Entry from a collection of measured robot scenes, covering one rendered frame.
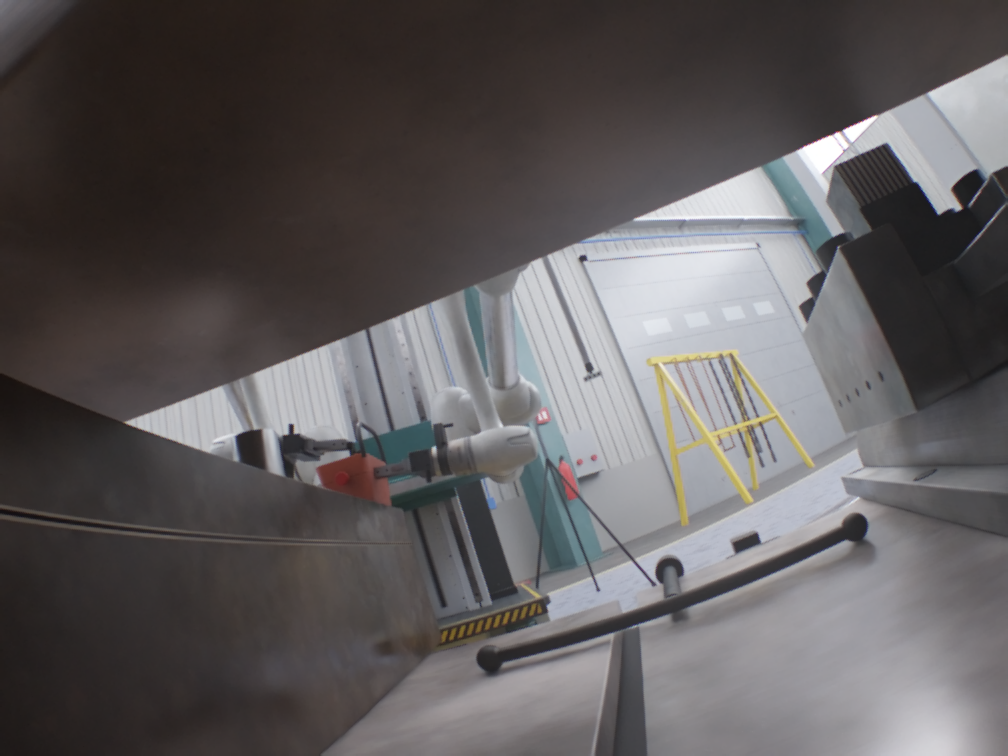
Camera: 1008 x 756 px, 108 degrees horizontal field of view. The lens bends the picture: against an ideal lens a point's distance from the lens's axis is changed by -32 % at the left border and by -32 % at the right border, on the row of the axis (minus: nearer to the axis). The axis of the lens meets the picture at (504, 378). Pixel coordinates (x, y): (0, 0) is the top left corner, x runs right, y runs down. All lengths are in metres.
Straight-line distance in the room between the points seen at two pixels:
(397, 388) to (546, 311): 7.35
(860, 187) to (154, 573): 0.99
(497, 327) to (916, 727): 1.51
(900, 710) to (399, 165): 0.58
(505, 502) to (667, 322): 4.77
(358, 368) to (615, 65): 1.85
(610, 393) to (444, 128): 8.73
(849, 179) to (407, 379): 1.70
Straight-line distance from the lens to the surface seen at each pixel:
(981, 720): 0.33
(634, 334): 9.84
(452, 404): 1.84
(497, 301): 1.58
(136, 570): 0.49
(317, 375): 8.15
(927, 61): 0.85
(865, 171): 0.90
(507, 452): 1.24
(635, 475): 8.85
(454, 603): 2.01
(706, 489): 9.54
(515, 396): 1.80
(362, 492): 1.28
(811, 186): 3.59
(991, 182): 0.81
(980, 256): 0.65
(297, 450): 1.32
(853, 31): 0.68
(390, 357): 2.19
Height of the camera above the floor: 0.50
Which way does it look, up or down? 18 degrees up
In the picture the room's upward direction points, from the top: 19 degrees counter-clockwise
